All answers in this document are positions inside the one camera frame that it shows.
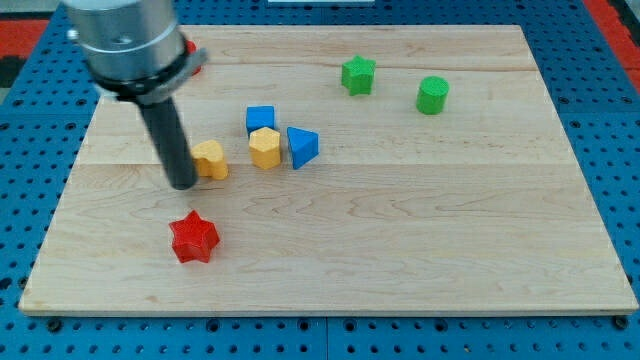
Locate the blue triangle block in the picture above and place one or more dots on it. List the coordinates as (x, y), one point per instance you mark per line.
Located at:
(303, 146)

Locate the red block behind arm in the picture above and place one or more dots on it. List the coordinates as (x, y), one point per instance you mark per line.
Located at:
(195, 57)

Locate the green star block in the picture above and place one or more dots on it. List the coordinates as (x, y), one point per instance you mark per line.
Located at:
(358, 75)

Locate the red star block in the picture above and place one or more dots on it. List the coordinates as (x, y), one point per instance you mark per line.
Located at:
(194, 238)

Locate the green cylinder block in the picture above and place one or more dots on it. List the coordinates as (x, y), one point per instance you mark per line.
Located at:
(432, 95)

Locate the wooden board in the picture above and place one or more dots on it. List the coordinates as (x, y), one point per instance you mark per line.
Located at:
(481, 210)

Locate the yellow heart block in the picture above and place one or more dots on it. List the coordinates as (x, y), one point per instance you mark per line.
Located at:
(209, 160)

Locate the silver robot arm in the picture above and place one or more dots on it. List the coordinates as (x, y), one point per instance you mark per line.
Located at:
(136, 53)

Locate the yellow hexagon block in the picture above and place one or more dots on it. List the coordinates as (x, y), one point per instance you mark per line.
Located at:
(264, 147)

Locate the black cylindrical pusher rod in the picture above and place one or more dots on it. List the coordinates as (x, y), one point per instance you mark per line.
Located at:
(164, 127)

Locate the blue cube block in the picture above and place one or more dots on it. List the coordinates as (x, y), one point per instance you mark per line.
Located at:
(258, 117)

